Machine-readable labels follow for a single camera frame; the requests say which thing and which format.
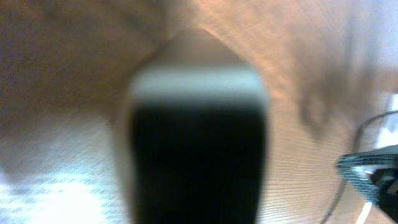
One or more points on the white power strip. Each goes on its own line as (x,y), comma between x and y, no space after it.
(387,134)

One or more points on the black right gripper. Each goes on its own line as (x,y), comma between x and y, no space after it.
(374,175)

